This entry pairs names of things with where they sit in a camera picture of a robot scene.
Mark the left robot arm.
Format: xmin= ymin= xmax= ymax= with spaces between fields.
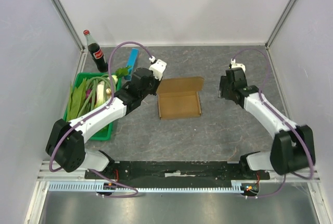
xmin=46 ymin=62 xmax=166 ymax=179

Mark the green leafy vegetable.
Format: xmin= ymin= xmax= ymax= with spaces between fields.
xmin=66 ymin=79 xmax=86 ymax=122

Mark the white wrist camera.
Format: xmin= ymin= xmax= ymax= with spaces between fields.
xmin=229 ymin=58 xmax=246 ymax=72
xmin=149 ymin=56 xmax=167 ymax=81

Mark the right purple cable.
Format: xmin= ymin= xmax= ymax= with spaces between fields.
xmin=231 ymin=48 xmax=315 ymax=198

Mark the cola glass bottle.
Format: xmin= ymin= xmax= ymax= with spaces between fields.
xmin=83 ymin=30 xmax=108 ymax=73

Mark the green long beans bundle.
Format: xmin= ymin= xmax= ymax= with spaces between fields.
xmin=77 ymin=74 xmax=120 ymax=118

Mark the green plastic tray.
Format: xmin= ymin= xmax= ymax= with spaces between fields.
xmin=63 ymin=72 xmax=123 ymax=141

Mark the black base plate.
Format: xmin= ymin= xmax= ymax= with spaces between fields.
xmin=100 ymin=161 xmax=270 ymax=188

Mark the white radish with leaves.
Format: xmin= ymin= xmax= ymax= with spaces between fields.
xmin=111 ymin=66 xmax=131 ymax=84

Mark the white green bok choy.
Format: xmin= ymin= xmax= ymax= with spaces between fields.
xmin=94 ymin=82 xmax=111 ymax=108

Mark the brown cardboard box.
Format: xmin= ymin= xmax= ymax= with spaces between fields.
xmin=157 ymin=76 xmax=204 ymax=120

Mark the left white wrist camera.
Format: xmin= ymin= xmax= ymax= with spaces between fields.
xmin=149 ymin=56 xmax=167 ymax=81

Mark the blue slotted cable duct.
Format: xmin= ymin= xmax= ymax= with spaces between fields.
xmin=48 ymin=181 xmax=244 ymax=193

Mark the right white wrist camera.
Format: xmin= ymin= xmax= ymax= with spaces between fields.
xmin=229 ymin=58 xmax=246 ymax=72

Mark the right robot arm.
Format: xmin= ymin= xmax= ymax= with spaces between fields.
xmin=219 ymin=67 xmax=316 ymax=179

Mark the blue rectangular block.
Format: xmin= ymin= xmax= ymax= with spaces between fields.
xmin=124 ymin=48 xmax=139 ymax=81

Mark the purple eggplant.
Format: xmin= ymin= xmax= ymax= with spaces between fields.
xmin=86 ymin=89 xmax=92 ymax=97

